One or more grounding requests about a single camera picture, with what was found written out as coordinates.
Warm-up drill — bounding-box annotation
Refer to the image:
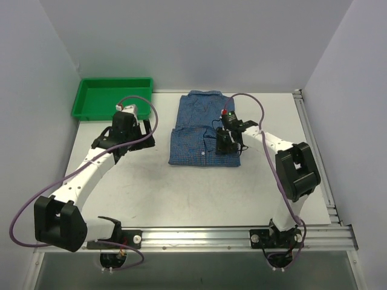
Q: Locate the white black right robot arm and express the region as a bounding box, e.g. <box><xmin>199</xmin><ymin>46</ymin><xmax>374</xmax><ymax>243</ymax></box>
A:
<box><xmin>215</xmin><ymin>109</ymin><xmax>321</xmax><ymax>247</ymax></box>

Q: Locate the green plastic tray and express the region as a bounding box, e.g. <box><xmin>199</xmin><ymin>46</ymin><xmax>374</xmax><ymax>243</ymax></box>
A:
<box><xmin>71</xmin><ymin>77</ymin><xmax>153</xmax><ymax>121</ymax></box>

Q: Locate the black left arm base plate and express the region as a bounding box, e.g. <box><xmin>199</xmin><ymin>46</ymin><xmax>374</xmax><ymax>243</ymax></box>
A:
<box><xmin>86</xmin><ymin>229</ymin><xmax>143</xmax><ymax>250</ymax></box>

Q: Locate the blue checked long sleeve shirt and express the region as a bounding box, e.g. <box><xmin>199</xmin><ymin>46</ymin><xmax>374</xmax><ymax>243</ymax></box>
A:
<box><xmin>169</xmin><ymin>90</ymin><xmax>241</xmax><ymax>167</ymax></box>

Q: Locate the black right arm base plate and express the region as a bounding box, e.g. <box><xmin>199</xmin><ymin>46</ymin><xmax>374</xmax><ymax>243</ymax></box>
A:
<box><xmin>249</xmin><ymin>226</ymin><xmax>303</xmax><ymax>250</ymax></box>

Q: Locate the aluminium right side rail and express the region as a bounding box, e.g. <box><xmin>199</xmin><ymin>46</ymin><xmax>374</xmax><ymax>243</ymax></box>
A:
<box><xmin>292</xmin><ymin>89</ymin><xmax>343</xmax><ymax>226</ymax></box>

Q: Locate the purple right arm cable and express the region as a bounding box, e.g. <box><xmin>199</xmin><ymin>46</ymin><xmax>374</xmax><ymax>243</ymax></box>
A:
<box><xmin>222</xmin><ymin>92</ymin><xmax>306</xmax><ymax>233</ymax></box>

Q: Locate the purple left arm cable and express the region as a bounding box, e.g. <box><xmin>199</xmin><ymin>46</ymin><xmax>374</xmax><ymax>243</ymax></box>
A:
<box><xmin>8</xmin><ymin>95</ymin><xmax>160</xmax><ymax>248</ymax></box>

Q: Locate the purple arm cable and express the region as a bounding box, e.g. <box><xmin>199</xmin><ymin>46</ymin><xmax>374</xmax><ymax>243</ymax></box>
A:
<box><xmin>8</xmin><ymin>95</ymin><xmax>160</xmax><ymax>248</ymax></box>
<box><xmin>222</xmin><ymin>92</ymin><xmax>306</xmax><ymax>233</ymax></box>

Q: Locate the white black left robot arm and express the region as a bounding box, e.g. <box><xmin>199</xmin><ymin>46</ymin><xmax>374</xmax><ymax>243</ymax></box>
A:
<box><xmin>34</xmin><ymin>105</ymin><xmax>155</xmax><ymax>253</ymax></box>

